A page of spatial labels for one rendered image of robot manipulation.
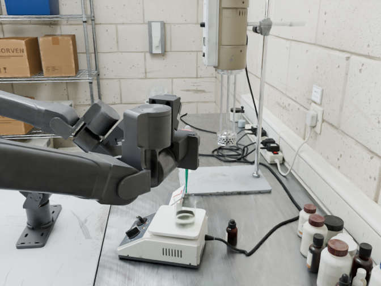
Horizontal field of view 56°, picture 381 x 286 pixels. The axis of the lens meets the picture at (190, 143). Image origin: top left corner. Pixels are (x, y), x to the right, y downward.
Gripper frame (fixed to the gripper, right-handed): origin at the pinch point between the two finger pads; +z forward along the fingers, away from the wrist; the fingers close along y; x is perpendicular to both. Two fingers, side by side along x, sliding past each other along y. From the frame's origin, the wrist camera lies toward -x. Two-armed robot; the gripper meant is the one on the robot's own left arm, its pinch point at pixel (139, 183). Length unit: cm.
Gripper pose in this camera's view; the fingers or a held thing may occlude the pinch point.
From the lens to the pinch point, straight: 94.6
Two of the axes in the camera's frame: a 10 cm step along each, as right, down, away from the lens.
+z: 7.4, 6.6, 1.7
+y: 2.0, -4.5, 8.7
